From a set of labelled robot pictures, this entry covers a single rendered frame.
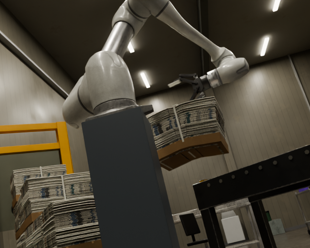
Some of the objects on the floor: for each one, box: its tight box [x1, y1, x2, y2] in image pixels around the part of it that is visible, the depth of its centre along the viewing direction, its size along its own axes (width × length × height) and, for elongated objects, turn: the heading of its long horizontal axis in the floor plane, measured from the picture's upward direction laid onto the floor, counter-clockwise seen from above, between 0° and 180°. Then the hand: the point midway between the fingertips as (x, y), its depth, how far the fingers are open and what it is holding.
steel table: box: [172, 197, 264, 248], centre depth 650 cm, size 73×196×100 cm, turn 47°
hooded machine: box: [221, 210, 246, 245], centre depth 1209 cm, size 62×56×122 cm
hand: (173, 96), depth 191 cm, fingers open, 14 cm apart
